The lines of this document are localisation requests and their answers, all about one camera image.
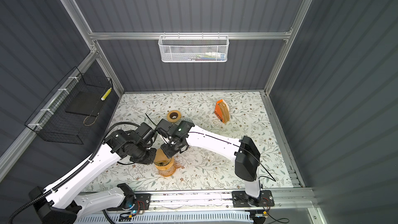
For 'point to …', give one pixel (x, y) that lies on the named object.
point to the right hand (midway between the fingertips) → (169, 153)
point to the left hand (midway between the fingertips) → (154, 160)
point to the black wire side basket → (66, 114)
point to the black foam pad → (87, 102)
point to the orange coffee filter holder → (222, 111)
